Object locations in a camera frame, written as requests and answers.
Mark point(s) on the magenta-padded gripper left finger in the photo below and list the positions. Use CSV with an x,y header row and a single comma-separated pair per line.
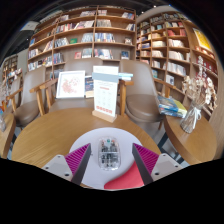
x,y
75,159

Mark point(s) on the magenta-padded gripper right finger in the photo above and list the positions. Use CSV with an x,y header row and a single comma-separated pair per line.
x,y
146,159

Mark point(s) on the transparent computer mouse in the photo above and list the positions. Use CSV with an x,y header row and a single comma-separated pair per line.
x,y
109,154

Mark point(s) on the white mouse pad, red wrist rest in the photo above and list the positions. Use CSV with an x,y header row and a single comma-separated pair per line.
x,y
83,139

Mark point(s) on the stack of colourful books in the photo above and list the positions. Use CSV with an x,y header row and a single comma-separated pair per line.
x,y
171,106

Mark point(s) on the glass vase with dried flowers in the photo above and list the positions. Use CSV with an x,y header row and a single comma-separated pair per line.
x,y
191,118

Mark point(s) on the beige armchair with wooden arms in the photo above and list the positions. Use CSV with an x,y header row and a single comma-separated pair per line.
x,y
80,63
28,100
143,96

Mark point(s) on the white sign on wooden base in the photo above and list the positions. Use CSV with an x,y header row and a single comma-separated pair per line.
x,y
105,93

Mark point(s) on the dark cover book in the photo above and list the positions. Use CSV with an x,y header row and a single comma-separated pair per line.
x,y
89,86

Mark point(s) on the white framed picture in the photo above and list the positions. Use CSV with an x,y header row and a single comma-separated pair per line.
x,y
70,84

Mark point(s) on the glass vase with pink flowers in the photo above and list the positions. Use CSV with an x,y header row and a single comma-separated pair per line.
x,y
2,123

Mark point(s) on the curved wooden bookshelf unit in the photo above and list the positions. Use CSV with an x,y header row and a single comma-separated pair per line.
x,y
170,50

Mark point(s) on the distant wooden shelf unit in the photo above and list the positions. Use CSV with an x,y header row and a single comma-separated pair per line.
x,y
10,66

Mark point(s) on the yellow poster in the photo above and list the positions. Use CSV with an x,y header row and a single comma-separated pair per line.
x,y
202,40

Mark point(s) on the white ceiling light panel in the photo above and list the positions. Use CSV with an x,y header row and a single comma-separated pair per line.
x,y
30,26

